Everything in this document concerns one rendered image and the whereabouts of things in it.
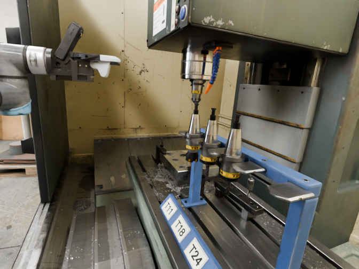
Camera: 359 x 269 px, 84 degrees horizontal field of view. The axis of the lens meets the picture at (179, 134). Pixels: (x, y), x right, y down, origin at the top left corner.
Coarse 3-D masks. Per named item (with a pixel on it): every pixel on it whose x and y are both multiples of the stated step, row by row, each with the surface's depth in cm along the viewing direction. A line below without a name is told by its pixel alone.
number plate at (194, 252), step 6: (192, 240) 58; (192, 246) 57; (198, 246) 56; (186, 252) 57; (192, 252) 56; (198, 252) 55; (204, 252) 53; (192, 258) 55; (198, 258) 53; (204, 258) 52; (192, 264) 54; (198, 264) 52; (204, 264) 52
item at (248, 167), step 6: (240, 162) 48; (246, 162) 48; (252, 162) 49; (234, 168) 45; (240, 168) 45; (246, 168) 45; (252, 168) 45; (258, 168) 45; (264, 168) 46; (246, 174) 43
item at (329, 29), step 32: (192, 0) 48; (224, 0) 50; (256, 0) 54; (288, 0) 58; (320, 0) 62; (352, 0) 67; (160, 32) 69; (192, 32) 55; (224, 32) 53; (256, 32) 56; (288, 32) 60; (320, 32) 65; (352, 32) 71
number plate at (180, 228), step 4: (180, 216) 68; (176, 220) 68; (180, 220) 67; (184, 220) 65; (176, 224) 67; (180, 224) 66; (184, 224) 64; (172, 228) 67; (176, 228) 65; (180, 228) 64; (184, 228) 63; (188, 228) 62; (176, 232) 64; (180, 232) 63; (184, 232) 62; (188, 232) 61; (176, 236) 63; (180, 236) 62; (184, 236) 61; (180, 240) 61
